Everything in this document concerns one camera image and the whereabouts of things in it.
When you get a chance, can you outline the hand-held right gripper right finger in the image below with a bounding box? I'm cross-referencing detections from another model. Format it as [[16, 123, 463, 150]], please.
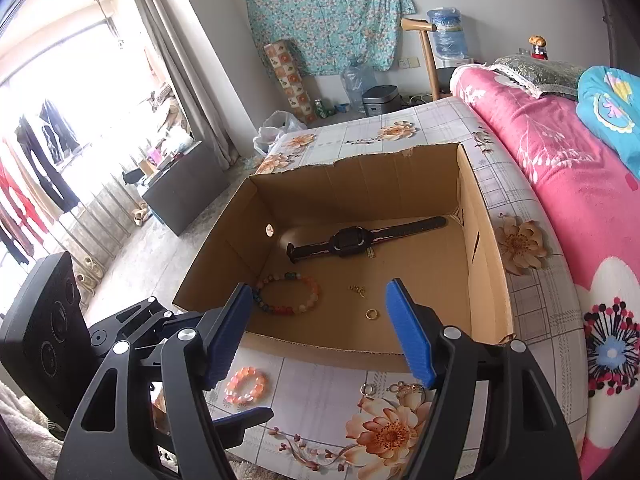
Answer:
[[384, 277, 583, 480]]

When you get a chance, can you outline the gold openwork pendant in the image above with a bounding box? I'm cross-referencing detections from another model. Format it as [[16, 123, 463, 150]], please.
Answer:
[[394, 381, 429, 405]]

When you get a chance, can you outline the dark grey cabinet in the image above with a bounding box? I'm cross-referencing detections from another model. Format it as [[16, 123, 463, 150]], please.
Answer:
[[142, 140, 232, 236]]

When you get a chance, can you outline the red hanging garment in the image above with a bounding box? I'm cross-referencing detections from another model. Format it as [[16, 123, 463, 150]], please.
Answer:
[[0, 145, 51, 242]]

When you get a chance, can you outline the turquoise cartoon blanket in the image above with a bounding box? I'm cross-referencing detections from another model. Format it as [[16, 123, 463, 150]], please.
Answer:
[[576, 66, 640, 181]]

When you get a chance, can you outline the grey curtain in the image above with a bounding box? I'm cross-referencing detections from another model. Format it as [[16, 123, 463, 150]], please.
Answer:
[[122, 0, 241, 167]]

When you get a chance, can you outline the white plastic bag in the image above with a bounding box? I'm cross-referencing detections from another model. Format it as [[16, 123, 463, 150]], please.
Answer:
[[253, 110, 307, 156]]

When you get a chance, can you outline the dark hanging jacket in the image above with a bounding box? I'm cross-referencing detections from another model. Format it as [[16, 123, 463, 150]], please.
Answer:
[[15, 100, 81, 212]]

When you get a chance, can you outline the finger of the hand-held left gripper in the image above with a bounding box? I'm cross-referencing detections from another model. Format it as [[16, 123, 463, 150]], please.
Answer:
[[87, 297, 203, 361], [212, 407, 275, 456]]

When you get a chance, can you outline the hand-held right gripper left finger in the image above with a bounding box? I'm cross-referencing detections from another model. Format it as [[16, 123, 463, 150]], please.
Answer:
[[53, 282, 255, 480]]

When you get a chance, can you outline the grey lace pillow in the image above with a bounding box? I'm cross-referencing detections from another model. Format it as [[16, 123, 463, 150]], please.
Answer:
[[489, 55, 591, 100]]

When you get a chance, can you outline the wooden stand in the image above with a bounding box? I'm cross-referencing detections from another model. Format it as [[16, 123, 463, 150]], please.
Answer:
[[400, 17, 451, 102]]

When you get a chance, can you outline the pink orange bead bracelet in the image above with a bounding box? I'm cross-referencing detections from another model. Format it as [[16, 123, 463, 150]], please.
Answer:
[[226, 366, 271, 406]]

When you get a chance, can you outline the pink floral blanket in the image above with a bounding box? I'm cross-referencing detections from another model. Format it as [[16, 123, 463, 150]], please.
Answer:
[[450, 65, 640, 480]]

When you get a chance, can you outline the brown cardboard box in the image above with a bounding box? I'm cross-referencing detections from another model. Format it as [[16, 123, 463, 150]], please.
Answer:
[[171, 142, 516, 373]]

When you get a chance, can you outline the multicolour bead bracelet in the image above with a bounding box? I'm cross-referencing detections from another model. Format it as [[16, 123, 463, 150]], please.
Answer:
[[251, 272, 321, 317]]

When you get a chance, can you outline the teal floral wall cloth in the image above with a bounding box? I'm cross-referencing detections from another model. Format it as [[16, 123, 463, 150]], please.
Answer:
[[241, 0, 417, 77]]

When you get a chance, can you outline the empty clear water jug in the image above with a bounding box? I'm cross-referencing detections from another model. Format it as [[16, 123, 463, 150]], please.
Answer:
[[342, 57, 378, 113]]

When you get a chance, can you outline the blue water dispenser bottle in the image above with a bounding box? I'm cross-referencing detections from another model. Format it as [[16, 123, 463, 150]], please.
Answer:
[[427, 7, 471, 61]]

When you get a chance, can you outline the tall patterned roll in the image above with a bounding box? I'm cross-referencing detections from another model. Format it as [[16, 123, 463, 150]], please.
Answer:
[[264, 39, 317, 123]]

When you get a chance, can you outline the black smartwatch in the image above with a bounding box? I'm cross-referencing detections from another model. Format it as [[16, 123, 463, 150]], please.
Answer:
[[286, 216, 448, 263]]

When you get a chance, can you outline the metal balcony railing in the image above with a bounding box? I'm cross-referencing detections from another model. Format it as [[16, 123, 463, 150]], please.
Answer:
[[65, 185, 151, 281]]

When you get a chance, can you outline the person's left forearm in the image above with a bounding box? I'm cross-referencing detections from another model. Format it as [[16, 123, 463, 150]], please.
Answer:
[[0, 380, 66, 466]]

